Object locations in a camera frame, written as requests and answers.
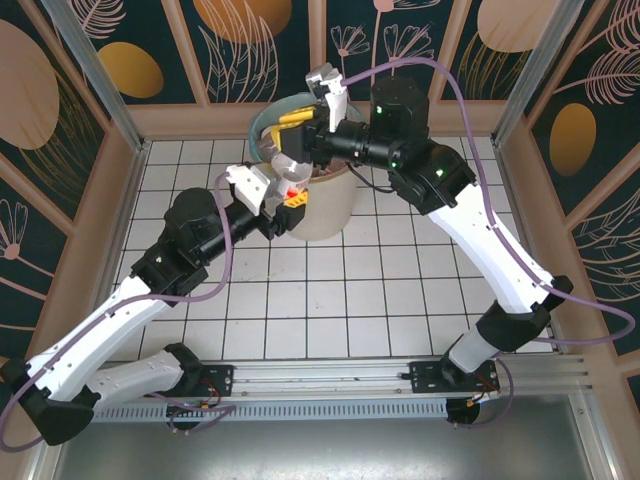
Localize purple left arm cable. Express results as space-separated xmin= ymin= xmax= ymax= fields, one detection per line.
xmin=0 ymin=172 xmax=234 ymax=451

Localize slotted grey cable duct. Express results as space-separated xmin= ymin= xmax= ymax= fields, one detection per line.
xmin=94 ymin=402 xmax=449 ymax=422

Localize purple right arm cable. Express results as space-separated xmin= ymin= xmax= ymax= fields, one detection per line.
xmin=343 ymin=57 xmax=637 ymax=431

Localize blue plastic bin liner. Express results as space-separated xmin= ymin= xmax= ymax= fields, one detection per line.
xmin=248 ymin=92 xmax=364 ymax=169

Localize cream plastic waste bin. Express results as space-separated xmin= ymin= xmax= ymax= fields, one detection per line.
xmin=248 ymin=92 xmax=364 ymax=242

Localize aluminium corner post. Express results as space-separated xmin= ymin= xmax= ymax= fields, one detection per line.
xmin=491 ymin=0 xmax=587 ymax=147
xmin=39 ymin=0 xmax=151 ymax=154

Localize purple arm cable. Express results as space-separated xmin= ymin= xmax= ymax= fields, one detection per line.
xmin=0 ymin=172 xmax=234 ymax=451
xmin=343 ymin=57 xmax=637 ymax=431

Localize aluminium side rail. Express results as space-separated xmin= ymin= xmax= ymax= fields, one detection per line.
xmin=492 ymin=141 xmax=569 ymax=356

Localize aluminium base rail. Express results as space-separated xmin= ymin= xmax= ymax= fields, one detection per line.
xmin=47 ymin=353 xmax=594 ymax=401

